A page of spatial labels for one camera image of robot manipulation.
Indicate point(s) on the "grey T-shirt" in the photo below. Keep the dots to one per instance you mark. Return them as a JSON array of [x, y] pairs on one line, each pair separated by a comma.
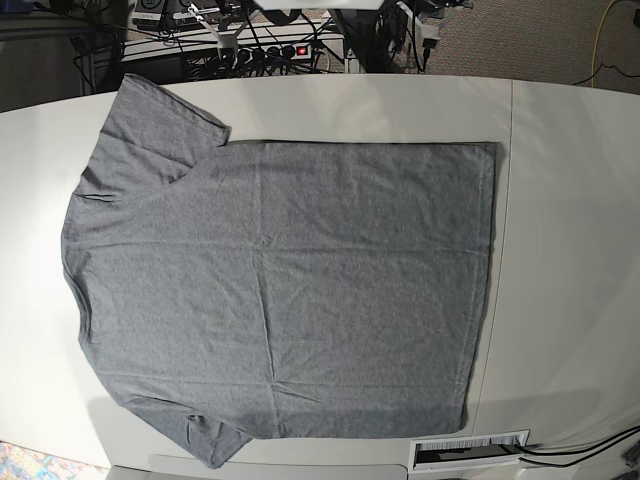
[[232, 291]]

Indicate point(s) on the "white table leg column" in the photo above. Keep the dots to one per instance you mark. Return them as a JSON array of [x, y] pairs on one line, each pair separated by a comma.
[[351, 61]]

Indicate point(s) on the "black power strip red switch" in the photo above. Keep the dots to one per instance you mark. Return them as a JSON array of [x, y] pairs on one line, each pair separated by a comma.
[[286, 54]]

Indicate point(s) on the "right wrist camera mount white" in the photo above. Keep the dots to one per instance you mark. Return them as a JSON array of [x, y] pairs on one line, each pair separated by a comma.
[[224, 24]]

